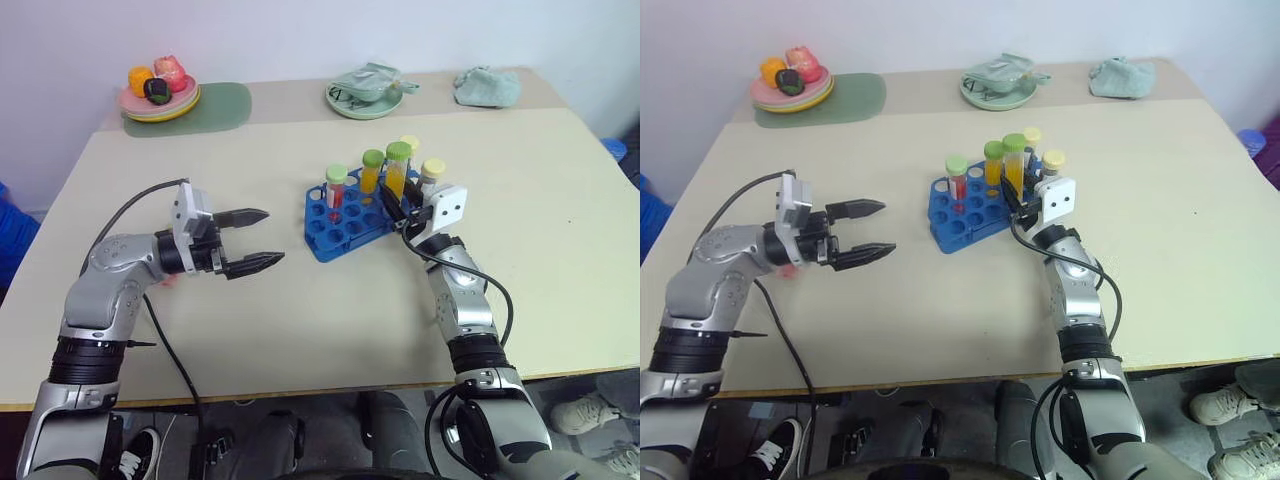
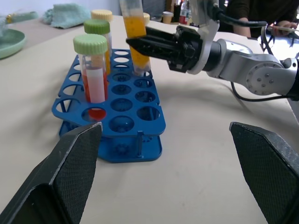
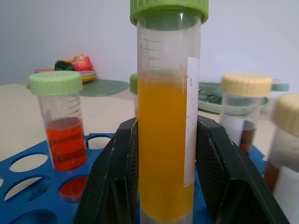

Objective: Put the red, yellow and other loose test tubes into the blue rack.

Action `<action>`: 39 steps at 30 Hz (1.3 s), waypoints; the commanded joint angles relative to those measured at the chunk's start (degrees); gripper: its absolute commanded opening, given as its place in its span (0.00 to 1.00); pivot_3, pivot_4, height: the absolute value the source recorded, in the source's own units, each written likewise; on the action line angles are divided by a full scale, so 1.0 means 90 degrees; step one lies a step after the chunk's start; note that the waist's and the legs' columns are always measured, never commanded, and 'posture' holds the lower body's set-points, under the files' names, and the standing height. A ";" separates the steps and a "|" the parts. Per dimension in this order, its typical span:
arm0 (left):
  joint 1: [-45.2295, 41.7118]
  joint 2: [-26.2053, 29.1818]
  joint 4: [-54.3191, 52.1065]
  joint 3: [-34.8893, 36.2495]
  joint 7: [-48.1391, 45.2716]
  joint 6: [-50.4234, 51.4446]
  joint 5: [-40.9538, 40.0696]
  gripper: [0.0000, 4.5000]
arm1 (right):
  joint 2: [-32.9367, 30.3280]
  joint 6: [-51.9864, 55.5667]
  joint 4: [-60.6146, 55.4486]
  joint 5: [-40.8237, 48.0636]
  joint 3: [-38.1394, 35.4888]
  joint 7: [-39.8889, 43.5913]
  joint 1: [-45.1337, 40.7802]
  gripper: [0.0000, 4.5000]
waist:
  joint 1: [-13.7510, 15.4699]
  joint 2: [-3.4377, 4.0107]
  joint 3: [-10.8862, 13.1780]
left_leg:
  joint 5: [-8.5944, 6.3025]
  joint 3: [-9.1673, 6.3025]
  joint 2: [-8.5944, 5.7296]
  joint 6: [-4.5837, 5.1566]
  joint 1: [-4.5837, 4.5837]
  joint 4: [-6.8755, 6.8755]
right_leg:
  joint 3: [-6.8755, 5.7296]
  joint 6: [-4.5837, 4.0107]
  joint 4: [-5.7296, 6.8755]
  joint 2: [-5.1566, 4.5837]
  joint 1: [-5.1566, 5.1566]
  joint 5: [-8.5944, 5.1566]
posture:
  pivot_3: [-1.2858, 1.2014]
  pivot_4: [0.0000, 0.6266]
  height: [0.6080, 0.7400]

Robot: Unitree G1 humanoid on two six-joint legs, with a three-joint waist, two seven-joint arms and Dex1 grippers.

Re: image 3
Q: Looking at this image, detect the green cutting mat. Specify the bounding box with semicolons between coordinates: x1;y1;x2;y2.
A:
26;78;130;98

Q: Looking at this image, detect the yellow liquid tube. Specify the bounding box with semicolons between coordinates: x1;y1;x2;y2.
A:
129;0;210;224

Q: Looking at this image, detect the brown liquid tube, cream cap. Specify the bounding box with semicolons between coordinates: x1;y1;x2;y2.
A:
219;72;273;154
263;93;299;200

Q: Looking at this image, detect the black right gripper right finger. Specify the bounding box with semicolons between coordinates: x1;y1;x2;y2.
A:
194;115;291;224

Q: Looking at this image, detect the light green plate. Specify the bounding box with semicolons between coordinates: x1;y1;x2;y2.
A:
198;82;270;116

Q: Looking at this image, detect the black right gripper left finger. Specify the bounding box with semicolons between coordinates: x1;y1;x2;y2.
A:
73;117;140;224

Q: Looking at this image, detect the black and orange toy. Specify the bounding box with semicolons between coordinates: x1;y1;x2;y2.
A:
54;60;74;71

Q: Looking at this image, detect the blue test tube rack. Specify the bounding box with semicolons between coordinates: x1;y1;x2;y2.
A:
0;133;267;224

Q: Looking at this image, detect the red liquid tube, green cap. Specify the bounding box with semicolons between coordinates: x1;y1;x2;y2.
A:
28;70;88;203

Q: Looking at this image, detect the green-capped tube behind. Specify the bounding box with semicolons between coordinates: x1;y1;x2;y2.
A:
129;72;139;118

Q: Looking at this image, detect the red apple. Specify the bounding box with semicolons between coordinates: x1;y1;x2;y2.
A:
71;54;94;72

